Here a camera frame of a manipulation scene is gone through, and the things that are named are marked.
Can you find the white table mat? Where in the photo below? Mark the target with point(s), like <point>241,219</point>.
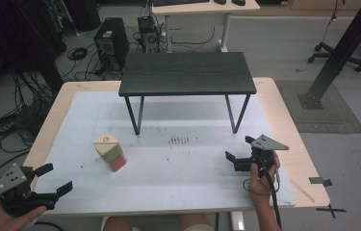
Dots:
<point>175,179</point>

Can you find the white table leg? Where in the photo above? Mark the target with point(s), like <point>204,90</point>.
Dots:
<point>237,222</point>

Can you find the small black computer tower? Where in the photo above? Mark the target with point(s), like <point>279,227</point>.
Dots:
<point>148,33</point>

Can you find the person's left knee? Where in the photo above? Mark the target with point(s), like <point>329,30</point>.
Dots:
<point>117,224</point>

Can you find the black office chair base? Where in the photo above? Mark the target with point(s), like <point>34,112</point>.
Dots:
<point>335,53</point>

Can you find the large black computer tower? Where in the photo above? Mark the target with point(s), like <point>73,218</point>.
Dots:
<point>112,41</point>

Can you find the black tape strip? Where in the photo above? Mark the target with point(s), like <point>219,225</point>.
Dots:
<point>320,181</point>

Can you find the black computer mouse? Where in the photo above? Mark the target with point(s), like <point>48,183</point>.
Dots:
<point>220,1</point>
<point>238,2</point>

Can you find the small black shelf table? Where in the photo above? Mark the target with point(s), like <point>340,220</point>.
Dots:
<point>187,72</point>

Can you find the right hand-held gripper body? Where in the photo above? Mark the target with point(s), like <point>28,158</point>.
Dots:
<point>266,142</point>

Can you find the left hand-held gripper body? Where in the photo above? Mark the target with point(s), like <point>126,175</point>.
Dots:
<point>11,183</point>

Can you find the black metal stand post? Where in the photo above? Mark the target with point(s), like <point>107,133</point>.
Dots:
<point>341,48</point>

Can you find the person's left hand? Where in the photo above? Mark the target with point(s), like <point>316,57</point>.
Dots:
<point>11,221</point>

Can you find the person's right knee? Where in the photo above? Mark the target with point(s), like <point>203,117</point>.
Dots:
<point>195,223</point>

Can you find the person's knee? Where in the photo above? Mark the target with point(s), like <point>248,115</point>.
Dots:
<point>117,224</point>
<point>195,223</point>

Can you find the grey floor mat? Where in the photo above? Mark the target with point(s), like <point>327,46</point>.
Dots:
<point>329,110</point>

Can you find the black keyboard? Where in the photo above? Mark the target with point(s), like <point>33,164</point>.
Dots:
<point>181,2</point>

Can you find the white office desk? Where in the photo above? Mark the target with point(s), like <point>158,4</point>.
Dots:
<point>200,11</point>

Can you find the person's right hand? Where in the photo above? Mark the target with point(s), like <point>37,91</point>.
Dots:
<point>261,187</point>

